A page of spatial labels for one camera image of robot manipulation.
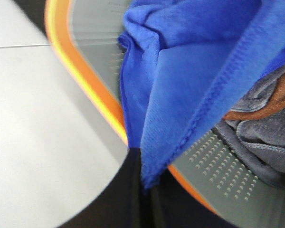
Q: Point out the grey towel in basket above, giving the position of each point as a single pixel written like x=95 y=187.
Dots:
x=259 y=144

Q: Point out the brown towel in basket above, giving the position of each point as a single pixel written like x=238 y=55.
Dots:
x=275 y=104

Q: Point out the black table cloth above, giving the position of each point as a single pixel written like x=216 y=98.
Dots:
x=34 y=12

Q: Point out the grey perforated laundry basket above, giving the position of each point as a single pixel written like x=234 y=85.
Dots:
x=85 y=35

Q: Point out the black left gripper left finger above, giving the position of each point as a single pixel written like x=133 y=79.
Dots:
x=119 y=204

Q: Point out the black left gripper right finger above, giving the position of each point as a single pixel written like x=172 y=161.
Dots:
x=174 y=207

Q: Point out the blue microfibre towel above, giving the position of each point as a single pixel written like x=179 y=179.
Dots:
x=187 y=63

